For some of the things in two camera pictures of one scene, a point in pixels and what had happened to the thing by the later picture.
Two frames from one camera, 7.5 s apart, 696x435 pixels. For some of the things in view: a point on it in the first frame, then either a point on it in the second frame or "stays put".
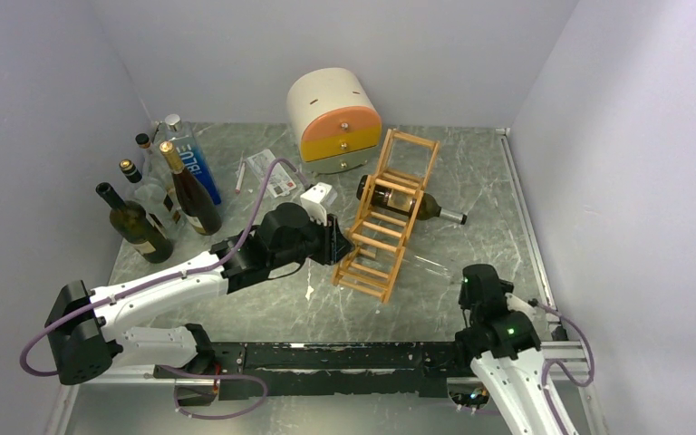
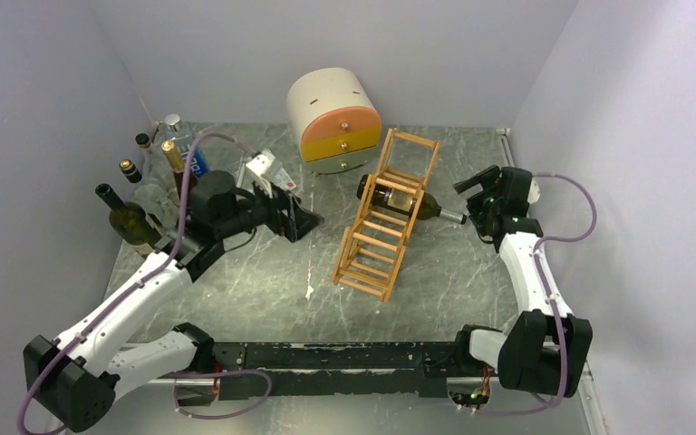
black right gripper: [463, 300] -> [488, 180]
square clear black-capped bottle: [154, 197] stays put
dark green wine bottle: [130, 220] stays put
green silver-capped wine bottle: [403, 203] stays put
